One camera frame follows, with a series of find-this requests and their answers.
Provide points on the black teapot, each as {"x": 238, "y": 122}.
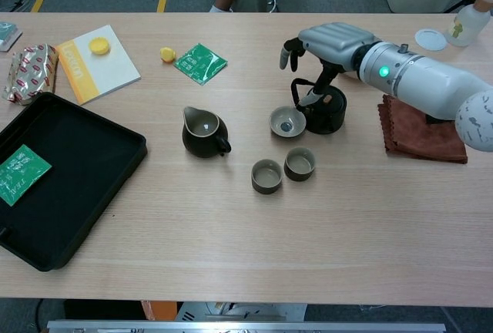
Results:
{"x": 327, "y": 121}

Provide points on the brown folded cloth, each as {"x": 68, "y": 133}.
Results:
{"x": 416, "y": 136}

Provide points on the right grey teacup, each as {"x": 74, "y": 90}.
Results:
{"x": 299, "y": 171}

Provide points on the small yellow bottle cap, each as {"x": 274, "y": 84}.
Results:
{"x": 167, "y": 54}

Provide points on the orange part under table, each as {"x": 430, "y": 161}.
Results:
{"x": 159, "y": 310}

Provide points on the green tea packet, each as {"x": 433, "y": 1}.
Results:
{"x": 200, "y": 63}
{"x": 21, "y": 173}

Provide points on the black plastic tray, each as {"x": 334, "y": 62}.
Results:
{"x": 77, "y": 179}

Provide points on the left grey teacup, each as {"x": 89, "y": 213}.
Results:
{"x": 266, "y": 182}

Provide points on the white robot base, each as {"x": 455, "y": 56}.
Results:
{"x": 239, "y": 311}

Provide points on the white round lid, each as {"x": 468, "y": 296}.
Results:
{"x": 430, "y": 39}

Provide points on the chrome stool base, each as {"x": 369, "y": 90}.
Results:
{"x": 272, "y": 1}

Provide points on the large yellow bottle cap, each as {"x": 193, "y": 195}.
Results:
{"x": 100, "y": 46}

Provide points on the frosted bottle with cork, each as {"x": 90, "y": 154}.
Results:
{"x": 468, "y": 24}

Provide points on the dark brown ceramic pitcher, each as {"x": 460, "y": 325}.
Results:
{"x": 204, "y": 145}

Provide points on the yellow white Lexicon book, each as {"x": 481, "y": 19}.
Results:
{"x": 104, "y": 71}

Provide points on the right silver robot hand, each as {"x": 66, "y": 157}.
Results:
{"x": 335, "y": 42}

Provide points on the gold red foil packet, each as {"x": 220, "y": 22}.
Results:
{"x": 31, "y": 72}

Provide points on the teal white small box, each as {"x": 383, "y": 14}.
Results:
{"x": 7, "y": 36}

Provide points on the wide grey tea bowl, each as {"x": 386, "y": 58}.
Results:
{"x": 287, "y": 122}

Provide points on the grey teacup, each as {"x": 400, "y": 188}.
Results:
{"x": 299, "y": 171}
{"x": 266, "y": 182}

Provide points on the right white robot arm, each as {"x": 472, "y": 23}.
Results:
{"x": 423, "y": 78}

